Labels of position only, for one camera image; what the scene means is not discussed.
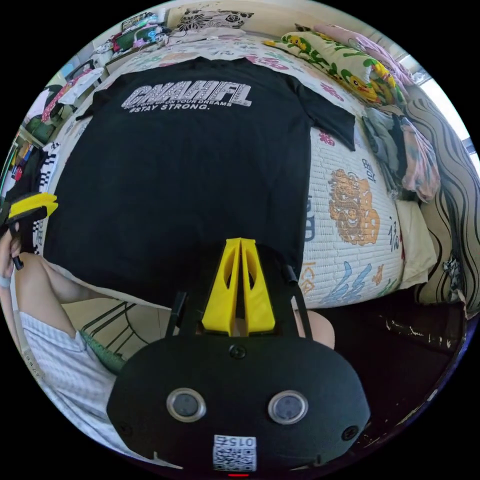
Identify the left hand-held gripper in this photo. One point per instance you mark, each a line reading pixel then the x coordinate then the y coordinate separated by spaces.
pixel 10 228

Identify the black white checkered cloth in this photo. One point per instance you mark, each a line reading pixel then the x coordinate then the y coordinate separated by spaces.
pixel 47 168

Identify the pillow with yellow duck print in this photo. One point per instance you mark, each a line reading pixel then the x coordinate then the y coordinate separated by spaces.
pixel 337 63

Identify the pink blanket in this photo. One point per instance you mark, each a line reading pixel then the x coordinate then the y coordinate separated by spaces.
pixel 375 48

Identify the black lettered short sleeve shirt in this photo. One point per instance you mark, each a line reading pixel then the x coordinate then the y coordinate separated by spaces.
pixel 180 180

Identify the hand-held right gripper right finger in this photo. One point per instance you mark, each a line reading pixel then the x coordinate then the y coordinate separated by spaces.
pixel 258 303

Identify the chair with clothes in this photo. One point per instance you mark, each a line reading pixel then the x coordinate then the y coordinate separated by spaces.
pixel 75 88

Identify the shelf with colourful items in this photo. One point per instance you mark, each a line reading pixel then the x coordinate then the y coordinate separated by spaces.
pixel 22 153

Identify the white pillow with black flowers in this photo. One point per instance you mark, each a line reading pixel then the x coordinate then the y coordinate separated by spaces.
pixel 213 18

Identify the pile of clothes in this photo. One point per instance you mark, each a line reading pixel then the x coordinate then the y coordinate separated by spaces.
pixel 405 153

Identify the beige black striped curtain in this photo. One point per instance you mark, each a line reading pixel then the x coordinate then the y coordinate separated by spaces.
pixel 453 195

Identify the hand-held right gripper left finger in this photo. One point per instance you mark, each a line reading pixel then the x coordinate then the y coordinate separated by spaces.
pixel 219 300

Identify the person's left hand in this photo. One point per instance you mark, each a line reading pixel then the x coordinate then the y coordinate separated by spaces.
pixel 7 262

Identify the black metal frame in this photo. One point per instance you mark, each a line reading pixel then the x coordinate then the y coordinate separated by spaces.
pixel 112 318

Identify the person's body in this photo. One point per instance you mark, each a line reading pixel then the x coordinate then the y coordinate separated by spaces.
pixel 56 356

